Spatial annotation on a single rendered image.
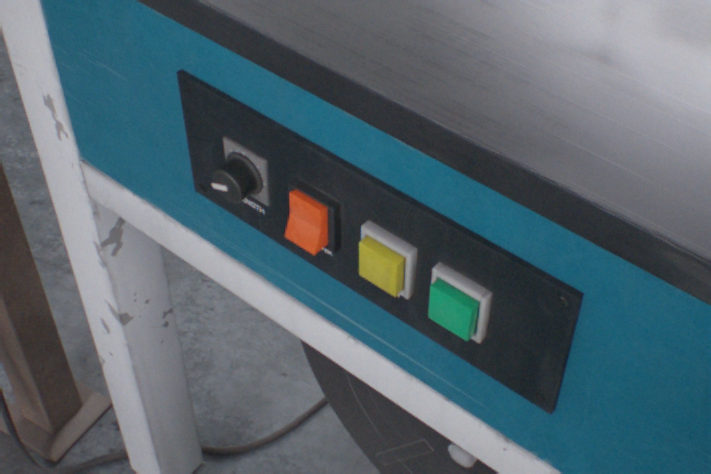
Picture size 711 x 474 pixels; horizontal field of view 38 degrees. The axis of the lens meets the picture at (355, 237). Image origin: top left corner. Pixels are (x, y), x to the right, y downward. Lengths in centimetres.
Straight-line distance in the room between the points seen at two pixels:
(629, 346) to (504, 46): 15
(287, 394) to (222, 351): 11
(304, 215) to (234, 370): 75
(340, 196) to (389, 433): 53
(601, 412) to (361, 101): 18
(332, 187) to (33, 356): 68
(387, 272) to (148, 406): 49
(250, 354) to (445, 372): 74
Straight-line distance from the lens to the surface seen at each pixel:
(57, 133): 73
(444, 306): 49
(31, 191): 154
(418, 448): 100
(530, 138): 44
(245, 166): 55
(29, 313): 111
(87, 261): 83
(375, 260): 50
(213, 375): 127
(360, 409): 103
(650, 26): 51
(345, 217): 52
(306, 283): 60
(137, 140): 65
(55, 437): 125
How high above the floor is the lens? 102
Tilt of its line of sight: 46 degrees down
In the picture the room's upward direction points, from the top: straight up
